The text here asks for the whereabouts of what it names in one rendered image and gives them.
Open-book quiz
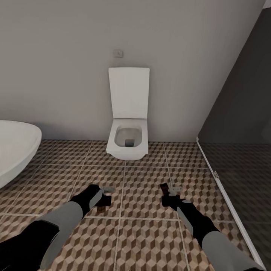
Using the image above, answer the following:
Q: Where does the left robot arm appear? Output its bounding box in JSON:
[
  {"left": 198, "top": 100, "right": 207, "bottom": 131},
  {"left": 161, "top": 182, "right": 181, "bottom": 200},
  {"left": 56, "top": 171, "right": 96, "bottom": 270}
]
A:
[{"left": 0, "top": 184, "right": 115, "bottom": 271}]

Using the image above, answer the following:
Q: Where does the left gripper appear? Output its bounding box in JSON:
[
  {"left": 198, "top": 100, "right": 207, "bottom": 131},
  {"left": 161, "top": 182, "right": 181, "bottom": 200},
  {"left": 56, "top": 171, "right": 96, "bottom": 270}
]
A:
[{"left": 95, "top": 195, "right": 111, "bottom": 207}]

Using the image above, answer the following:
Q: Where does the mousetrap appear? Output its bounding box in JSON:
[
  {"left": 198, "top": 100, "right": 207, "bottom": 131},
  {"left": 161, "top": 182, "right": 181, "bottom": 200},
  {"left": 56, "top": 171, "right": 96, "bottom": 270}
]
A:
[
  {"left": 97, "top": 207, "right": 106, "bottom": 214},
  {"left": 160, "top": 183, "right": 170, "bottom": 196}
]

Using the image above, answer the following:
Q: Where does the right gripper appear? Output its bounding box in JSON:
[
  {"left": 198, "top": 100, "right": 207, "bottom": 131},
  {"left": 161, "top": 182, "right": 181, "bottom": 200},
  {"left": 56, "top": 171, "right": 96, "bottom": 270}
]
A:
[{"left": 161, "top": 195, "right": 180, "bottom": 208}]

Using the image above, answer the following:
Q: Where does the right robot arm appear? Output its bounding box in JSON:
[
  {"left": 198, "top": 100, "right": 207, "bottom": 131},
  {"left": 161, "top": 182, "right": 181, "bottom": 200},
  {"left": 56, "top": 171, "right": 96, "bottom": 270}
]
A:
[{"left": 161, "top": 187, "right": 265, "bottom": 271}]

